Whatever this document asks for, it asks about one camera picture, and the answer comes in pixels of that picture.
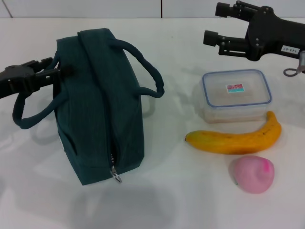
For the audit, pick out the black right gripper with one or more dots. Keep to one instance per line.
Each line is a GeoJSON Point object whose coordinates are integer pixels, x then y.
{"type": "Point", "coordinates": [267, 33]}

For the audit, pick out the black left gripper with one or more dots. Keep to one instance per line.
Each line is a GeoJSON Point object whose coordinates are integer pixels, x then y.
{"type": "Point", "coordinates": [16, 81]}

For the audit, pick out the dark teal lunch bag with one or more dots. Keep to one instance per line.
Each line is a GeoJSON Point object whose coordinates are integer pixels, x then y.
{"type": "Point", "coordinates": [102, 107]}

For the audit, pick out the clear blue-rimmed food container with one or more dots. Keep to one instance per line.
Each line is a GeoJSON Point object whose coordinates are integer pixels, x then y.
{"type": "Point", "coordinates": [236, 100]}

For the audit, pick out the yellow banana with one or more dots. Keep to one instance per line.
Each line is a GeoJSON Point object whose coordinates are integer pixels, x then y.
{"type": "Point", "coordinates": [226, 144]}

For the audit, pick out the pink peach toy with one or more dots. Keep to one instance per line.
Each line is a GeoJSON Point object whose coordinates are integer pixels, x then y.
{"type": "Point", "coordinates": [247, 176]}

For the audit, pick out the right gripper silver connector plug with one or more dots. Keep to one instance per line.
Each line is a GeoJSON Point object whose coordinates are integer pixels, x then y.
{"type": "Point", "coordinates": [302, 60]}

